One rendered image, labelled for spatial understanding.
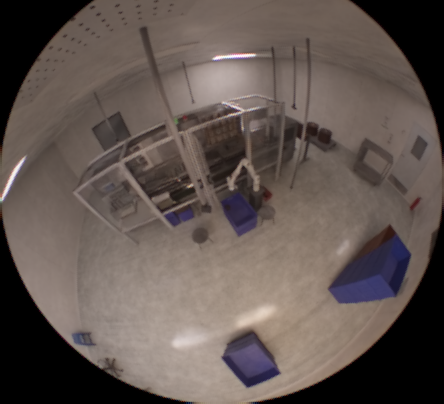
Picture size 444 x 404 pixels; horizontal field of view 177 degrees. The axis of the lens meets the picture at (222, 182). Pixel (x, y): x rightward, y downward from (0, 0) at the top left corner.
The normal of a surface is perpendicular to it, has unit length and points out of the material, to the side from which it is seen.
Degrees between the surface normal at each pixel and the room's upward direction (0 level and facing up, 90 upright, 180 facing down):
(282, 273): 0
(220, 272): 0
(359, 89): 90
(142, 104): 90
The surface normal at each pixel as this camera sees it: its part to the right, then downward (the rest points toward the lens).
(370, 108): -0.90, 0.40
